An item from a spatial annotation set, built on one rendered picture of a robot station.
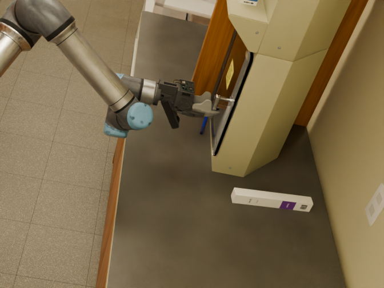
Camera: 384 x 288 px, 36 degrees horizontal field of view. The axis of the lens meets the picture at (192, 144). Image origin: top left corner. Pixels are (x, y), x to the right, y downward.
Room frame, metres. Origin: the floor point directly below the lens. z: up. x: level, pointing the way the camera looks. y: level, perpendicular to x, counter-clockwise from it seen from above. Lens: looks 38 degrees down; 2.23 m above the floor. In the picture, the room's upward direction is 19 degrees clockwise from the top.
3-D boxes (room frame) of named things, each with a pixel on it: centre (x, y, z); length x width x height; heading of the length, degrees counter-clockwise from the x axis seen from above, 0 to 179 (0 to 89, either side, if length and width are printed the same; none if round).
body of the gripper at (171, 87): (1.55, 0.10, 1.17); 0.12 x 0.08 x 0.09; 102
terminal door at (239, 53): (1.70, -0.05, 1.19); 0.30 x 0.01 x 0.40; 12
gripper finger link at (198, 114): (1.54, 0.04, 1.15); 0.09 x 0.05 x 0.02; 98
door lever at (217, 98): (1.59, -0.05, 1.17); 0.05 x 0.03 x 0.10; 102
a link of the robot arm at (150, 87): (1.54, 0.18, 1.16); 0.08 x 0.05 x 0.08; 12
